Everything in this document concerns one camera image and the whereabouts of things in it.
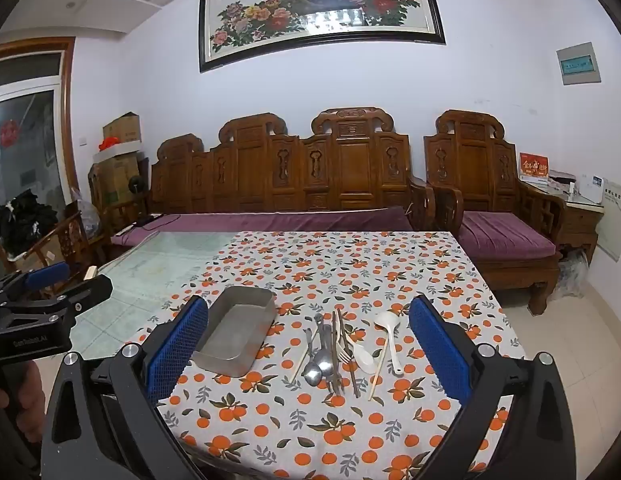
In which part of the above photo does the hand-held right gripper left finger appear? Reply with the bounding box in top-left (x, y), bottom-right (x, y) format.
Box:
top-left (40, 295), bottom-right (211, 480)

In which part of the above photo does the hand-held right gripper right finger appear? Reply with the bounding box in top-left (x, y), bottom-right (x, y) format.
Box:
top-left (408, 295), bottom-right (586, 480)

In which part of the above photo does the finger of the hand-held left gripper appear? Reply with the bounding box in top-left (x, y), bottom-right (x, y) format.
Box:
top-left (0, 274), bottom-right (114, 322)
top-left (0, 261), bottom-right (72, 306)

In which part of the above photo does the white soup spoon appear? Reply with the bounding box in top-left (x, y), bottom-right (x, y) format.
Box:
top-left (373, 311), bottom-right (405, 376)

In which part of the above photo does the rectangular metal tray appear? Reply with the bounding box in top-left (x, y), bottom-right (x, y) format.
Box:
top-left (190, 286), bottom-right (278, 378)

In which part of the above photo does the plain metal spoon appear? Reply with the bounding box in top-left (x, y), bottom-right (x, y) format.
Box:
top-left (315, 314), bottom-right (336, 379)

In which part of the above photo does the metal spoon with face handle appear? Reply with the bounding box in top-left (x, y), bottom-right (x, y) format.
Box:
top-left (303, 329), bottom-right (323, 387)

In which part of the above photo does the cream chopstick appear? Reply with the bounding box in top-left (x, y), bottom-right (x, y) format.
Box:
top-left (368, 340), bottom-right (391, 401)
top-left (289, 329), bottom-right (320, 384)

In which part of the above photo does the person's left hand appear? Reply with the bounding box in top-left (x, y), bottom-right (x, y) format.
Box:
top-left (0, 360), bottom-right (47, 443)

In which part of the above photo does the low wooden chair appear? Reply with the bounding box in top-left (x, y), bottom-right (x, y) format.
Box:
top-left (0, 209), bottom-right (94, 283)

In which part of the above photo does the pile of black clothes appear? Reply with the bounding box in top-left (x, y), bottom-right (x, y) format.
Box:
top-left (0, 189), bottom-right (60, 252)

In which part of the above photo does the clear plastic bag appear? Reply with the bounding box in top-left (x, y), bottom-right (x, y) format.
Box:
top-left (77, 199), bottom-right (102, 237)

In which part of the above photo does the large cardboard box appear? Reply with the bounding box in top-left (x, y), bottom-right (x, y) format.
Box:
top-left (92, 151), bottom-right (142, 207)

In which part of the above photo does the orange print tablecloth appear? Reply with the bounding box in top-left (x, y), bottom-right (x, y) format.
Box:
top-left (83, 231), bottom-right (516, 480)

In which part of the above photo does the purple armchair cushion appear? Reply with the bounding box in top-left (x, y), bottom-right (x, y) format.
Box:
top-left (458, 211), bottom-right (557, 259)

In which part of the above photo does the red window decoration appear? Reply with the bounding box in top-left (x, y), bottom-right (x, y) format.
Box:
top-left (0, 120), bottom-right (22, 149)

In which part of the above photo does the clear plastic wrap bundle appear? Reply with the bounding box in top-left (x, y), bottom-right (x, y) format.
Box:
top-left (558, 249), bottom-right (590, 298)

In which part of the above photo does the small cardboard box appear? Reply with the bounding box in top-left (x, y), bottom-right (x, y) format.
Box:
top-left (102, 112), bottom-right (142, 147)

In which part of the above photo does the wooden framed glass door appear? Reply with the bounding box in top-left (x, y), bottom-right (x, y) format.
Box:
top-left (0, 36), bottom-right (80, 281)

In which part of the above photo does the wooden side table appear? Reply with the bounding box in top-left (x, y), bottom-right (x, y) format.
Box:
top-left (519, 180), bottom-right (605, 267)

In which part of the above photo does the carved wooden armchair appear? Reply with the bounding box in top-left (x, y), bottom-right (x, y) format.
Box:
top-left (423, 109), bottom-right (567, 317)

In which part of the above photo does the red gift box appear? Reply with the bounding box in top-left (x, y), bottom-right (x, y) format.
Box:
top-left (519, 152), bottom-right (551, 182)

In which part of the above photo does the carved wooden sofa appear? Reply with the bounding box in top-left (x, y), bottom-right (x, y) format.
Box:
top-left (108, 106), bottom-right (437, 261)

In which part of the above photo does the white box with blue label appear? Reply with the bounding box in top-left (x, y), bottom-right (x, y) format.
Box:
top-left (573, 172), bottom-right (605, 206)

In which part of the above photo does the framed peacock flower painting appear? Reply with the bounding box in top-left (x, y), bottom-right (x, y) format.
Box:
top-left (199, 0), bottom-right (447, 74)

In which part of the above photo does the grey wall electrical panel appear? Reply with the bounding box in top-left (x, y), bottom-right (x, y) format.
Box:
top-left (556, 42), bottom-right (603, 86)

